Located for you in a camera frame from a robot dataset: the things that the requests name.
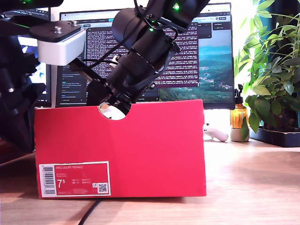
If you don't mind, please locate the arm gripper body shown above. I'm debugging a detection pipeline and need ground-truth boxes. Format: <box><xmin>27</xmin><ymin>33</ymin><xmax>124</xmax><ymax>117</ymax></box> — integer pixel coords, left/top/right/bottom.
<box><xmin>70</xmin><ymin>52</ymin><xmax>157</xmax><ymax>104</ymax></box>

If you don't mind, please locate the red cardboard shoebox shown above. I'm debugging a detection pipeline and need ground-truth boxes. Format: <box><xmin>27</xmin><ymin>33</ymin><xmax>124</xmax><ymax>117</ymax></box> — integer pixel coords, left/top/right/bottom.
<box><xmin>34</xmin><ymin>99</ymin><xmax>207</xmax><ymax>199</ymax></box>

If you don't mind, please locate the wide black computer monitor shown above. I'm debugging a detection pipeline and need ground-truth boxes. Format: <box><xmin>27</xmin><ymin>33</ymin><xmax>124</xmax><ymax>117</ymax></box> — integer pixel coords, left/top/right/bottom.
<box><xmin>55</xmin><ymin>2</ymin><xmax>236</xmax><ymax>110</ymax></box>

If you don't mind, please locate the white handheld controller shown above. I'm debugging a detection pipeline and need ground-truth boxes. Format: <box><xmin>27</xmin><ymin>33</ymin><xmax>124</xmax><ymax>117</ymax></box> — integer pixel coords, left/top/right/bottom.
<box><xmin>202</xmin><ymin>123</ymin><xmax>229</xmax><ymax>143</ymax></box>

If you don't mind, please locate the amber spray bottle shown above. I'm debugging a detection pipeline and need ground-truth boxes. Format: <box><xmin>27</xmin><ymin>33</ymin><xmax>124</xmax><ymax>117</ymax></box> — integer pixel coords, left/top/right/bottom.
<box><xmin>230</xmin><ymin>84</ymin><xmax>248</xmax><ymax>129</ymax></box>

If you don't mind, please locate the small white pot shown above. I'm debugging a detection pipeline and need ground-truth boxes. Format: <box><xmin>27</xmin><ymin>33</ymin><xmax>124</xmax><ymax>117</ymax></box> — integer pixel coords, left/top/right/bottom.
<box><xmin>230</xmin><ymin>127</ymin><xmax>250</xmax><ymax>143</ymax></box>

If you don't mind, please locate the green leafy potted plant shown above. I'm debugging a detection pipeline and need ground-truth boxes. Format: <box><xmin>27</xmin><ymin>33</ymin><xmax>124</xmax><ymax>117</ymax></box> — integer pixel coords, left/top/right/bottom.
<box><xmin>234</xmin><ymin>0</ymin><xmax>300</xmax><ymax>141</ymax></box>

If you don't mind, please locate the black plant tray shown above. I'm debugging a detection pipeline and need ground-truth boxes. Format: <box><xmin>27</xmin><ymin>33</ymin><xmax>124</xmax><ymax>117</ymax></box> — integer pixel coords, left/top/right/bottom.
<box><xmin>249</xmin><ymin>127</ymin><xmax>300</xmax><ymax>148</ymax></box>

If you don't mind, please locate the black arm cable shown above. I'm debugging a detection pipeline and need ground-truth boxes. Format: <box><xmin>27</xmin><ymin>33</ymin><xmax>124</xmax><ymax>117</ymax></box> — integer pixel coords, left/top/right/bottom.
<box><xmin>81</xmin><ymin>0</ymin><xmax>146</xmax><ymax>73</ymax></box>

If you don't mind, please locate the white arm camera box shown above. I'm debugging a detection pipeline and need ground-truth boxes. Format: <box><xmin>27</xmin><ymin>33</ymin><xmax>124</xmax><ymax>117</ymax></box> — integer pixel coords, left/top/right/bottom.
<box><xmin>29</xmin><ymin>20</ymin><xmax>87</xmax><ymax>66</ymax></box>

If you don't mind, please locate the black cable on table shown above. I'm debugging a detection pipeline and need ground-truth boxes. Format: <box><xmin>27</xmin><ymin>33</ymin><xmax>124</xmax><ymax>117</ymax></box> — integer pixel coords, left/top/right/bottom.
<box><xmin>79</xmin><ymin>198</ymin><xmax>101</xmax><ymax>225</ymax></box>

